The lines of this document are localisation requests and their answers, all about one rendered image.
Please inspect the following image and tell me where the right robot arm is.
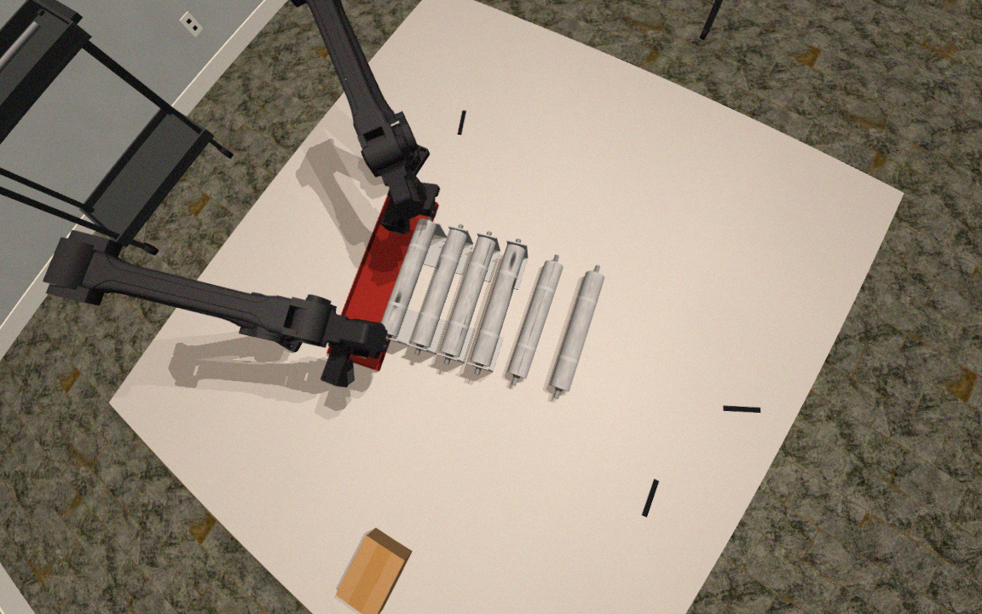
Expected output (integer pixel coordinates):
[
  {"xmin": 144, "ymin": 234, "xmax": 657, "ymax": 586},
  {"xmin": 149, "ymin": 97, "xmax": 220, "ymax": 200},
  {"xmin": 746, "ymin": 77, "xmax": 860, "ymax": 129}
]
[{"xmin": 43, "ymin": 230, "xmax": 386, "ymax": 387}]

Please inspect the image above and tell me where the red scrap tray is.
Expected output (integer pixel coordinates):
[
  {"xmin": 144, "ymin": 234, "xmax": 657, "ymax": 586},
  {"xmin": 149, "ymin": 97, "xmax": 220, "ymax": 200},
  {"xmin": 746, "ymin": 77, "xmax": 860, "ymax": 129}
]
[{"xmin": 341, "ymin": 195, "xmax": 427, "ymax": 371}]

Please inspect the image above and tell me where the brown cardboard box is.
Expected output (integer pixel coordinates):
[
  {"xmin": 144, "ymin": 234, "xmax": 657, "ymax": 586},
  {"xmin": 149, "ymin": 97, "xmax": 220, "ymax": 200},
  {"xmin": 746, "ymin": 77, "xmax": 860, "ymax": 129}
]
[{"xmin": 336, "ymin": 528, "xmax": 412, "ymax": 614}]

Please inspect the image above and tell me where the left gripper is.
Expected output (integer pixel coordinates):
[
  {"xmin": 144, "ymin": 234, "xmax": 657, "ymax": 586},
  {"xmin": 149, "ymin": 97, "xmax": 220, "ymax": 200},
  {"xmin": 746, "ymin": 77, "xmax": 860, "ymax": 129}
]
[{"xmin": 414, "ymin": 176, "xmax": 440, "ymax": 217}]

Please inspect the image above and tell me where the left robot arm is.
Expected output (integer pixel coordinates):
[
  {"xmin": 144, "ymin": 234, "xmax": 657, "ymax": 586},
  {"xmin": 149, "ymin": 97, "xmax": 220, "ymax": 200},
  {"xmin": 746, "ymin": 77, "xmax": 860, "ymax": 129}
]
[{"xmin": 291, "ymin": 0, "xmax": 430, "ymax": 235}]

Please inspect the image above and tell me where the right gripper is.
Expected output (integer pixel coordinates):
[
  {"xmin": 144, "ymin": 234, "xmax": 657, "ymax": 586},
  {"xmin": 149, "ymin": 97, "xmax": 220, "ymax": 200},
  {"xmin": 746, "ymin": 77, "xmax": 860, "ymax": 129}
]
[{"xmin": 368, "ymin": 339, "xmax": 389, "ymax": 359}]

